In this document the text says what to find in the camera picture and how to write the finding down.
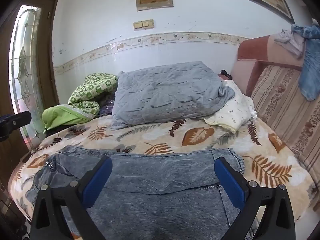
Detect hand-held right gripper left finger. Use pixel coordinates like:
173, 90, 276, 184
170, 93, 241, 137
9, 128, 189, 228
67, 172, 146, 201
29, 156, 113, 240

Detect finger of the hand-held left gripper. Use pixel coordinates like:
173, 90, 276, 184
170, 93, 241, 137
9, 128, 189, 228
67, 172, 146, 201
0, 111, 32, 140

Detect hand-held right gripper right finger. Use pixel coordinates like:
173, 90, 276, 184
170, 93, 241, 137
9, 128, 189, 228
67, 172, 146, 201
214, 157, 297, 240

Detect grey denim pants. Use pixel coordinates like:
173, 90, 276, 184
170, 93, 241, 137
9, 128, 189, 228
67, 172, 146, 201
24, 146, 253, 240

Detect leaf print bed blanket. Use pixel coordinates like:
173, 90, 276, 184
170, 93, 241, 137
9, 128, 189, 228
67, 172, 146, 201
7, 117, 318, 240

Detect wooden door with stained glass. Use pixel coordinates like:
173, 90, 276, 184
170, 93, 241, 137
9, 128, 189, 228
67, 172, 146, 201
0, 0, 63, 230

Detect cream printed pillow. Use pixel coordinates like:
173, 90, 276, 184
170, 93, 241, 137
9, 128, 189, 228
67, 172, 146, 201
204, 79, 258, 134

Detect dark purple cloth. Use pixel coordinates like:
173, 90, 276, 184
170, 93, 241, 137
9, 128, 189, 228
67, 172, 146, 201
97, 92, 117, 117

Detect green patterned blanket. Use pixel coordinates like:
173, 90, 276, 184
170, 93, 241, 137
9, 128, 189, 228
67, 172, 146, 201
42, 72, 118, 133

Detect striped floral sofa backrest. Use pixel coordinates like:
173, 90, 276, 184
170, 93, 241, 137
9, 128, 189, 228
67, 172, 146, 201
230, 34, 320, 188

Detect grey quilted pillow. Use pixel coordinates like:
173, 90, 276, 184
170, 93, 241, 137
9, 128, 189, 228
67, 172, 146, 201
110, 60, 235, 130

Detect blue denim garment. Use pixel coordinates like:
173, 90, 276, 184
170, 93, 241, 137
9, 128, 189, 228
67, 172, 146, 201
291, 24, 320, 102

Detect pale crumpled garment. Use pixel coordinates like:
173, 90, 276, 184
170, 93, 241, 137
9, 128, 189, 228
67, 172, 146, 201
274, 29, 307, 59

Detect beige wall switch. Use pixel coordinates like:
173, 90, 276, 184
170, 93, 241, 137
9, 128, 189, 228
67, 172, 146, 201
133, 19, 155, 31

